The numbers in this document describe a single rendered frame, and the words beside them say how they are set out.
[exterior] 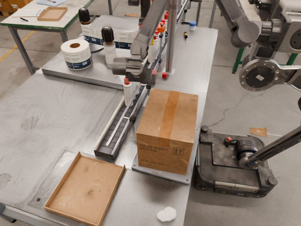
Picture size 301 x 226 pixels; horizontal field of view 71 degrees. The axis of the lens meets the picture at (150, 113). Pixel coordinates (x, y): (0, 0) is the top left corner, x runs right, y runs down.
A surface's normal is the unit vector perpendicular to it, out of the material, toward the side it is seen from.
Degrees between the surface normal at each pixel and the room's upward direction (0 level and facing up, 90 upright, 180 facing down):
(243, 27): 50
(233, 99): 0
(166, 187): 0
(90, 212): 0
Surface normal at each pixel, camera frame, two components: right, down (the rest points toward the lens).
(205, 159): 0.00, -0.70
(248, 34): -0.11, 0.11
